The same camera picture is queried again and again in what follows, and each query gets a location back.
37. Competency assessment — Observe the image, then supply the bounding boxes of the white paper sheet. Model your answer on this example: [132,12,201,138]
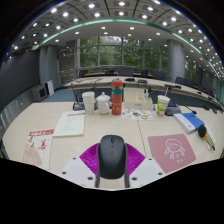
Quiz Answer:
[203,122,218,151]

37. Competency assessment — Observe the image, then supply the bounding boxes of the grey box appliance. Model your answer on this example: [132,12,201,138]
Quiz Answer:
[31,84,48,103]

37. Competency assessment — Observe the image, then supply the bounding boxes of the black handheld microphone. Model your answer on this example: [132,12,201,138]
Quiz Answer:
[197,124,217,152]

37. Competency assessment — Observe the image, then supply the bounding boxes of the dark conference microphone unit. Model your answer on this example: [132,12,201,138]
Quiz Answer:
[164,97,198,117]

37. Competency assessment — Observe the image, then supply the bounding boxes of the colourful sticker sheet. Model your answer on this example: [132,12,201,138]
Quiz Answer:
[121,108,155,122]

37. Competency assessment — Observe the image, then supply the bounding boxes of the black computer mouse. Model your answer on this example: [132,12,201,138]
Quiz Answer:
[96,134,128,181]

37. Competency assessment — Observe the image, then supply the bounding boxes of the blue and white book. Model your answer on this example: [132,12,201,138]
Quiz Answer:
[173,112,206,134]

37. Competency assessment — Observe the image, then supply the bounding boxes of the printed paper drink cup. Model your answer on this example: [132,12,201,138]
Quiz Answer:
[156,87,171,117]

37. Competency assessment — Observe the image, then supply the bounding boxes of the dark office chairs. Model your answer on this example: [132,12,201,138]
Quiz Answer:
[78,68,214,101]

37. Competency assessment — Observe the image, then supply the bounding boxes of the grey gooseneck microphone unit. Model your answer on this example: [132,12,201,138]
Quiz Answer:
[72,78,103,112]

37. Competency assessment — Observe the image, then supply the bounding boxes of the red bottle with green band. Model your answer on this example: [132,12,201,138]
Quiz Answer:
[110,78,124,116]

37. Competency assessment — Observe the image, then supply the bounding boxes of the red and white brochure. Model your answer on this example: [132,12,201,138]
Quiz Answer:
[21,128,55,172]

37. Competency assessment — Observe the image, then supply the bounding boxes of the pink printed mouse pad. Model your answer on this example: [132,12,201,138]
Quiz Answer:
[147,133,197,174]

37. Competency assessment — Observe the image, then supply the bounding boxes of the ceiling lights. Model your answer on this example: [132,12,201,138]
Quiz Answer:
[11,0,224,78]

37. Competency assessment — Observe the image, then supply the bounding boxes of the white lidded ceramic mug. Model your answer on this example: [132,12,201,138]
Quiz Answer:
[95,91,112,116]

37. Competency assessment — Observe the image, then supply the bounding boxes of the white booklet with green edge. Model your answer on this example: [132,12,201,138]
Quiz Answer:
[52,110,87,138]

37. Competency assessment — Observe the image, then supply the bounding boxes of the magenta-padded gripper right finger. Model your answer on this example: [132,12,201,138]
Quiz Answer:
[123,143,167,190]

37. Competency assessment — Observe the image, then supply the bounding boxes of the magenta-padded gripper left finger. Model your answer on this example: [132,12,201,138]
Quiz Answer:
[58,142,101,190]

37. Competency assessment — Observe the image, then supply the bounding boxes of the white standing appliance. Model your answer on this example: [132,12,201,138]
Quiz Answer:
[44,79,55,97]

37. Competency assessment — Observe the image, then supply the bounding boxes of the cream cardboard box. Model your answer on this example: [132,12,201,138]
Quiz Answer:
[123,87,154,111]

